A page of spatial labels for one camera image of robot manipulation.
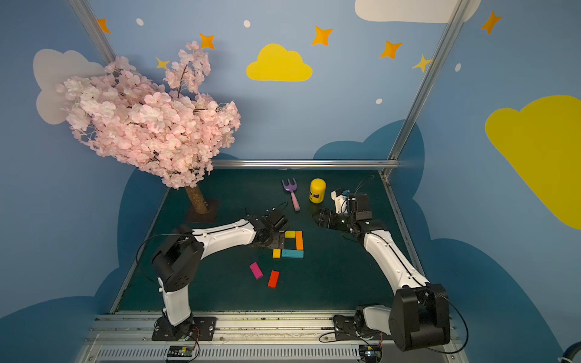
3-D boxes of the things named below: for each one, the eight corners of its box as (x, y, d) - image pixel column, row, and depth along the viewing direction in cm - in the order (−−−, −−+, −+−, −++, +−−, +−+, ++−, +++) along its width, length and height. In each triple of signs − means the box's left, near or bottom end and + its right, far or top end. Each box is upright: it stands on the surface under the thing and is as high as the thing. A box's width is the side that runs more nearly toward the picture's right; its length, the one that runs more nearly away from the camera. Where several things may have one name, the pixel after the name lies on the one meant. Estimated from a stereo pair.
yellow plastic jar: (310, 203, 110) (311, 190, 102) (309, 192, 115) (310, 178, 107) (324, 203, 110) (326, 190, 102) (322, 192, 115) (325, 178, 107)
